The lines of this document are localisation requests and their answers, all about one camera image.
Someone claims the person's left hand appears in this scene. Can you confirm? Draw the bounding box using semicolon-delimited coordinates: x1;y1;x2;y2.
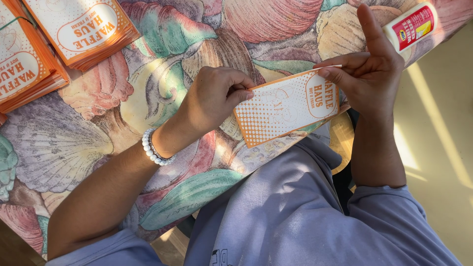
153;66;256;159

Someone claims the person's right hand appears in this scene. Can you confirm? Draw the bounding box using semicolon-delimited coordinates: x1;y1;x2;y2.
313;4;405;119

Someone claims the single orange paper bag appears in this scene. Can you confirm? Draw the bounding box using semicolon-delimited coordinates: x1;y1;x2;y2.
234;65;343;149

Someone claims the white glue stick red label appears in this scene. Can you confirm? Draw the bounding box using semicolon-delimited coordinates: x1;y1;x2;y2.
382;1;439;54

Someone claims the floral shell print tablecloth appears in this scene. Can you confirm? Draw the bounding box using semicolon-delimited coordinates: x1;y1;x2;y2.
0;0;473;256

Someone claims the person's lavender shirt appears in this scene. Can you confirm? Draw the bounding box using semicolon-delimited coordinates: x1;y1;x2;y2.
46;124;463;266

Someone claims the stack of orange paper bags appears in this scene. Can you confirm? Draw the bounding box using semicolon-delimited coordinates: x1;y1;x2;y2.
22;0;141;72

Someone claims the banded stack of orange bags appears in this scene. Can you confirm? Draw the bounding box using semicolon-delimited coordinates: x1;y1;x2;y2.
0;0;70;114

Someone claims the green rubber band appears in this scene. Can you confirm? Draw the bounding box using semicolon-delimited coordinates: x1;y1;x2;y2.
0;16;36;32

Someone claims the thin silver bracelet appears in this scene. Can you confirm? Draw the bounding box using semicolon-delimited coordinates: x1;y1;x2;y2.
148;137;171;161

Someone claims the white bead bracelet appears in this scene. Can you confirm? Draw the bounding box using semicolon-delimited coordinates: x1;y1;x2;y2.
142;128;177;166

